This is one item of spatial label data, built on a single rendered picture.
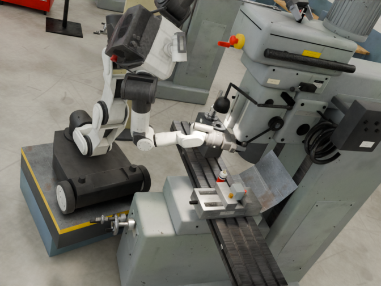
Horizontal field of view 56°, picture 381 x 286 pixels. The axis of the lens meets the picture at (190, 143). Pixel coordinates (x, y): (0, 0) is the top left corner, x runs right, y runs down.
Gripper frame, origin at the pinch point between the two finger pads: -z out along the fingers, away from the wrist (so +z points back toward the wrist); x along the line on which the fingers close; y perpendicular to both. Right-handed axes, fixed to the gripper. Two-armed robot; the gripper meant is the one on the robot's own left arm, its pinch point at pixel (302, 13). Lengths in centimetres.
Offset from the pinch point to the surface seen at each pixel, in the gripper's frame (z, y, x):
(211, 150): -30, -92, -13
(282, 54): -13.8, -6.3, 18.7
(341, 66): -25.9, 0.6, -7.7
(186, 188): -44, -99, 11
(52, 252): -44, -192, 60
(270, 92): -22.2, -24.3, 8.8
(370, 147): -62, -8, -15
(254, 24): 1.5, -9.5, 21.6
